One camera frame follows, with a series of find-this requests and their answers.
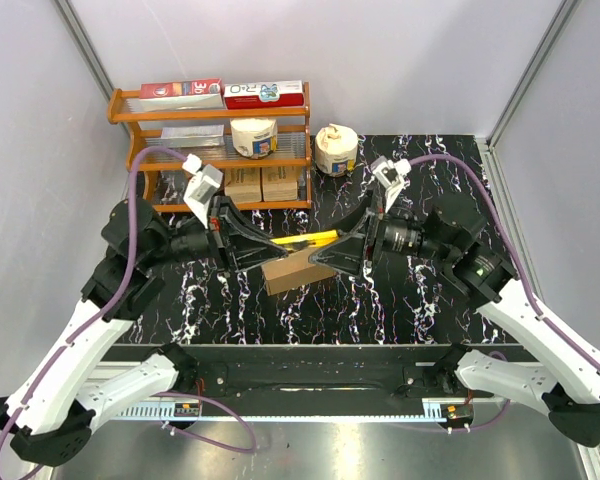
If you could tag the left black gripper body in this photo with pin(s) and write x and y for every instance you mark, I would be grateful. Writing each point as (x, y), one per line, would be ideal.
(219, 235)

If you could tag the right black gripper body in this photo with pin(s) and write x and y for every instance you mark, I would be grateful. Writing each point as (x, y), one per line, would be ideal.
(375, 217)

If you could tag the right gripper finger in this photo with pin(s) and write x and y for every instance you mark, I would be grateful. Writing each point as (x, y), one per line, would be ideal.
(357, 222)
(345, 255)

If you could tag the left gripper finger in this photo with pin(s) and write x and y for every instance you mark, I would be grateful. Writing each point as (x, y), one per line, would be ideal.
(245, 253)
(233, 222)

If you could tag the yellow utility knife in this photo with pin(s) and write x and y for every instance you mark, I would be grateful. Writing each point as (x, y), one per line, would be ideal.
(307, 240)

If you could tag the brown cardboard express box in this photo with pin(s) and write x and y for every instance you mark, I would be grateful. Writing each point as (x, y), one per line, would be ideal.
(293, 271)

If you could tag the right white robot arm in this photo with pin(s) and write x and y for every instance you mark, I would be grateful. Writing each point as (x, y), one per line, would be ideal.
(565, 386)

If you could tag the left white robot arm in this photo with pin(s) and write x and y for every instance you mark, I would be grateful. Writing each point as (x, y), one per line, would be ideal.
(50, 418)

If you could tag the middle small cardboard box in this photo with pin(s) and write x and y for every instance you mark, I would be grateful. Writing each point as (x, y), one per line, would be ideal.
(243, 185)

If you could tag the small cardboard box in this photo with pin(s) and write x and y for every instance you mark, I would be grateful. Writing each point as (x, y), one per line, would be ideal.
(243, 185)
(279, 183)

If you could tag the right small cardboard box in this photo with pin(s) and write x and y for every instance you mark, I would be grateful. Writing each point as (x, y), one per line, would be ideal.
(279, 183)

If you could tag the red silver toothpaste box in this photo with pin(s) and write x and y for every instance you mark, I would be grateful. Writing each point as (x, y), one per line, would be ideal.
(182, 95)

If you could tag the red white toothpaste box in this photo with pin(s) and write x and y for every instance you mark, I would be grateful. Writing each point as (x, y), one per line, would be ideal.
(271, 94)

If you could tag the toilet paper roll on table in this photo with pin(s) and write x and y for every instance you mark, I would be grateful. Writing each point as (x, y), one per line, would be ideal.
(336, 150)

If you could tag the orange wooden shelf rack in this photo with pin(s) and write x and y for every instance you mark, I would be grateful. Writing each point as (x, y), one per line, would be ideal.
(293, 144)

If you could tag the toilet paper roll on shelf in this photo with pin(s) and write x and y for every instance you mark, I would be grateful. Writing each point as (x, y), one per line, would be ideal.
(254, 137)

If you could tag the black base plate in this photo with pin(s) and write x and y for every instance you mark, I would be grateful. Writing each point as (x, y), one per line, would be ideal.
(310, 381)

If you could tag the aluminium frame rail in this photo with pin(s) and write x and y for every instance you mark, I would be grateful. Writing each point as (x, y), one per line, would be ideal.
(525, 384)

